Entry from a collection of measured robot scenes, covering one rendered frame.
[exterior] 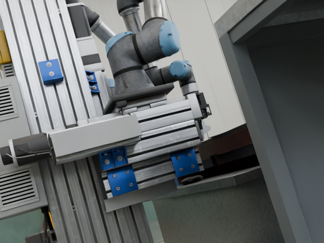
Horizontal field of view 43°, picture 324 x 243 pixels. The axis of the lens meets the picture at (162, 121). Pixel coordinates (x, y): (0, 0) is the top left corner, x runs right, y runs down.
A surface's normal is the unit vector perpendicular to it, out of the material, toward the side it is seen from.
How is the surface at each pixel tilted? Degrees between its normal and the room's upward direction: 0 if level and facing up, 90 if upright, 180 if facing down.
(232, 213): 90
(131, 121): 90
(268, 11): 90
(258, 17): 90
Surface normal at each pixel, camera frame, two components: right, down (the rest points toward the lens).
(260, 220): -0.90, 0.22
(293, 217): 0.34, -0.23
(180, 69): -0.25, -0.06
